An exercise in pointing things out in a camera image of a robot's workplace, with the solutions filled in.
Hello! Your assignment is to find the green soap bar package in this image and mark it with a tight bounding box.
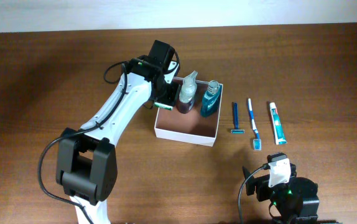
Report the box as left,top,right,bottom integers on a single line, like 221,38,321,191
154,102,173,111

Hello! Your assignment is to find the clear pump soap bottle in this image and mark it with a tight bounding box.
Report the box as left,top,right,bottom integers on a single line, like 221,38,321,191
177,70,198,114

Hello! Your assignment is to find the white teal toothpaste tube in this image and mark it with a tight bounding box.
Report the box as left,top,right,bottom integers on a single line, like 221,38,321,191
269,102,287,145

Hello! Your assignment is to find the blue white toothbrush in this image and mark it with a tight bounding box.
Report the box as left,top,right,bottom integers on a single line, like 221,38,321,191
248,98,262,151

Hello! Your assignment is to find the blue disposable razor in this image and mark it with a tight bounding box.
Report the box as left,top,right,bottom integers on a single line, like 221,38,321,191
231,102,244,134

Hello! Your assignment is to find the blue mouthwash bottle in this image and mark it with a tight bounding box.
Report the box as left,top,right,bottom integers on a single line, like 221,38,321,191
200,80,221,117

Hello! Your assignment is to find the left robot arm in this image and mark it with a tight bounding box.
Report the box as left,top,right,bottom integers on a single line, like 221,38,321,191
56,40,180,223

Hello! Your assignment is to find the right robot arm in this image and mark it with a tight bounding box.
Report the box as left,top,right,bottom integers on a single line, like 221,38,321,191
237,152,320,223

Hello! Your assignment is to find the white cardboard box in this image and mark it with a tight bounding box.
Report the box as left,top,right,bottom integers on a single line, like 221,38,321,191
154,80,223,147

